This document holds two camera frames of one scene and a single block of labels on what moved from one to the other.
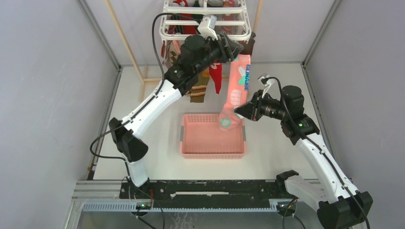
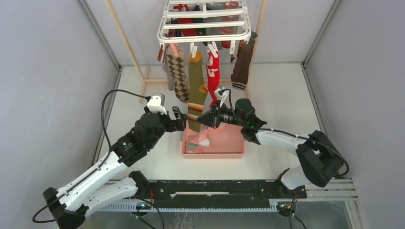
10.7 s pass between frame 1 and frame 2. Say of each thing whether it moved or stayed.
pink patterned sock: moved
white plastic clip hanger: stayed
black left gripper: moved
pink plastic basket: stayed
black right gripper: moved
